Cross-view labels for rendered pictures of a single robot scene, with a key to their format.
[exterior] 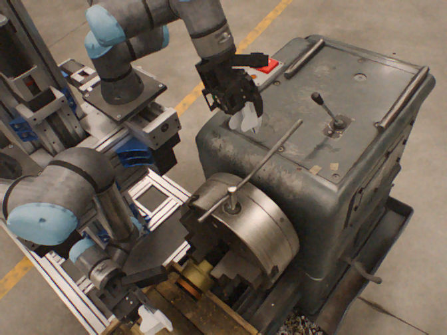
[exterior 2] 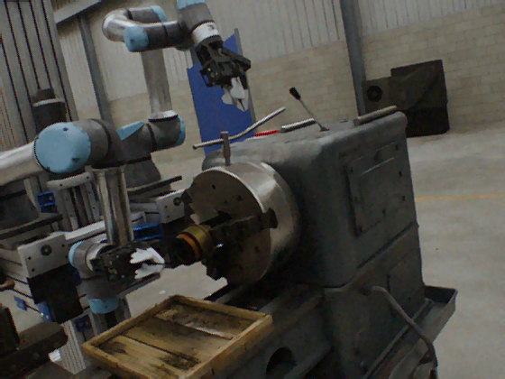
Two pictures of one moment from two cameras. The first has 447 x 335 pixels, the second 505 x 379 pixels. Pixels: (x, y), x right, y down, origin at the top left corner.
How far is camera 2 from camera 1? 91 cm
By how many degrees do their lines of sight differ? 40
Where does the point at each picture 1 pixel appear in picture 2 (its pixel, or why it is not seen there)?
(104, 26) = (135, 31)
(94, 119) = not seen: hidden behind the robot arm
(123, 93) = (142, 174)
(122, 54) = (144, 138)
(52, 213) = (74, 128)
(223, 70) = (215, 52)
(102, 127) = not seen: hidden behind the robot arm
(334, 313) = not seen: outside the picture
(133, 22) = (154, 32)
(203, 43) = (199, 31)
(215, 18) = (206, 15)
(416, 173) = (486, 333)
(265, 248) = (259, 188)
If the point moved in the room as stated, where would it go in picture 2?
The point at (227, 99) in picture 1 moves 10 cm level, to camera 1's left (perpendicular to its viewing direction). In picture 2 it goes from (215, 62) to (179, 69)
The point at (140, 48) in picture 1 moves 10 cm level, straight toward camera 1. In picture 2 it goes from (160, 135) to (163, 136)
